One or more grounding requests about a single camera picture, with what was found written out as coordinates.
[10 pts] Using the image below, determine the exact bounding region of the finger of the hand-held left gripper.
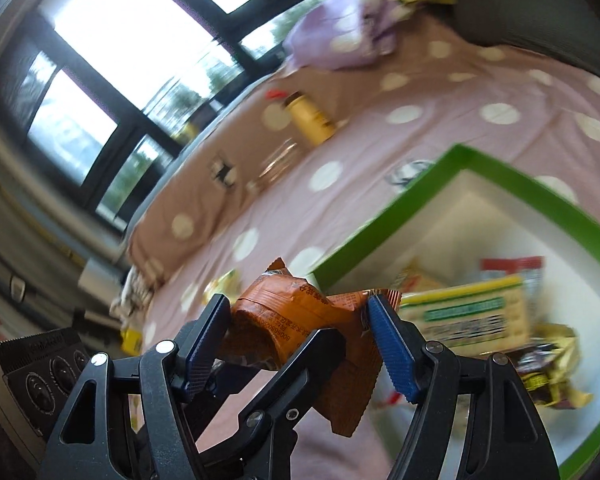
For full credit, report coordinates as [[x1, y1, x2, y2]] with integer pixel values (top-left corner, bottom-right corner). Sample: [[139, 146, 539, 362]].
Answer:
[[200, 327, 348, 480]]

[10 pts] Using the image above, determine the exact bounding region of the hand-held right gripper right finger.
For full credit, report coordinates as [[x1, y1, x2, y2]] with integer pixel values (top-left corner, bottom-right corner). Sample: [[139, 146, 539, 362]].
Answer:
[[367, 295, 561, 480]]

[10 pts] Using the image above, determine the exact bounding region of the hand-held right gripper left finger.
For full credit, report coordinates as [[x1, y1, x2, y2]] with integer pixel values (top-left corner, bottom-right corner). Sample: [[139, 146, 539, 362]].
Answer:
[[37, 294, 231, 480]]

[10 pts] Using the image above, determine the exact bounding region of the orange snack packet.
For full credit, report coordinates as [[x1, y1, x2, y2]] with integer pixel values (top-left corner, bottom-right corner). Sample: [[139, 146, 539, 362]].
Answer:
[[220, 257, 401, 437]]

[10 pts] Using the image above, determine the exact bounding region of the green cardboard box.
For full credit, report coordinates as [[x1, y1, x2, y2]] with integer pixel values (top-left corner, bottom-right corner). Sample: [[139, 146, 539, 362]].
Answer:
[[312, 144, 600, 480]]

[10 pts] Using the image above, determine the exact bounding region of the small yellow-green snack packet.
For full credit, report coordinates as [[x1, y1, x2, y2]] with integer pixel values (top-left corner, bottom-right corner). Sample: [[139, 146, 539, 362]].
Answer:
[[212, 269, 243, 298]]

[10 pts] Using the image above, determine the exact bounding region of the small yellow packet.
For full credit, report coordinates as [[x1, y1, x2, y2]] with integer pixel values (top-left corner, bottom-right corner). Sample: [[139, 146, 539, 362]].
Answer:
[[120, 327, 144, 356]]

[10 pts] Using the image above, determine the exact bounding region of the yellow-green flat snack packet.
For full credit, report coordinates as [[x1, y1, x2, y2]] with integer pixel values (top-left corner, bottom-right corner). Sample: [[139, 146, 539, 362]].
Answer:
[[399, 275, 532, 357]]

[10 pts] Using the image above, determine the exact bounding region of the patterned crumpled cloth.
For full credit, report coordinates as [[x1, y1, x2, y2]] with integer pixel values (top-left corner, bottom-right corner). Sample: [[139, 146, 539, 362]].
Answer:
[[110, 267, 153, 321]]

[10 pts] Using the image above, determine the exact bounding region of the red and white snack packet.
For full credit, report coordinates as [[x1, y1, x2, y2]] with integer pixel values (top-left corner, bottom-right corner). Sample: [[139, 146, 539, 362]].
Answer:
[[480, 256, 546, 311]]

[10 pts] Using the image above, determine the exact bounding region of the gold foil snack packet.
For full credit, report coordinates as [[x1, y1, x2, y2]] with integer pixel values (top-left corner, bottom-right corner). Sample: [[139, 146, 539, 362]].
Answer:
[[502, 324, 593, 411]]

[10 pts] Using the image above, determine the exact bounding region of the white black printed packet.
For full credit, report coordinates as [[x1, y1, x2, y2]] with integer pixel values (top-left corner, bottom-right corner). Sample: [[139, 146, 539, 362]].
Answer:
[[387, 159, 436, 192]]

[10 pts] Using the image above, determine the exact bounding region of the clear drinking glass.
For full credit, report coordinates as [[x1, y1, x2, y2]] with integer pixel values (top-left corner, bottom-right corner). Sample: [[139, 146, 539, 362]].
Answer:
[[247, 139, 301, 192]]

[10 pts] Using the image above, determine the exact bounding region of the dark bottle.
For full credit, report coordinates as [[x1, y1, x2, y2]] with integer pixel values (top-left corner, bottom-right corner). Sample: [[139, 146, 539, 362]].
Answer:
[[176, 119, 202, 145]]

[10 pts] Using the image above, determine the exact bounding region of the yellow bottle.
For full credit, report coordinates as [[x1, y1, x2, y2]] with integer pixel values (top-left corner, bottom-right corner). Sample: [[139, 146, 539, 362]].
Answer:
[[266, 90, 337, 147]]

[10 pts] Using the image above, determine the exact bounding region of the pink polka-dot bed sheet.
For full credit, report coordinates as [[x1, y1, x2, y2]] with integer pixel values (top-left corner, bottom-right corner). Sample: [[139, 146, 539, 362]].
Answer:
[[125, 10, 600, 480]]

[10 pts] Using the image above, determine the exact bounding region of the purple polka-dot cloth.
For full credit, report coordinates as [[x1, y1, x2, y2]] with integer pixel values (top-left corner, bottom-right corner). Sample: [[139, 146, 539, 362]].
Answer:
[[284, 0, 402, 70]]

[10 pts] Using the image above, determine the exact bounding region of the black framed window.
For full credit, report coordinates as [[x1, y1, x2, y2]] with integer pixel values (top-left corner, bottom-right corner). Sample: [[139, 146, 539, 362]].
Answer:
[[0, 0, 331, 233]]

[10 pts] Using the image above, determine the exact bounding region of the dark grey pillow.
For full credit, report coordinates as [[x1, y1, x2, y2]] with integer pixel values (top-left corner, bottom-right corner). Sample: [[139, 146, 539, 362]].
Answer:
[[454, 0, 600, 83]]

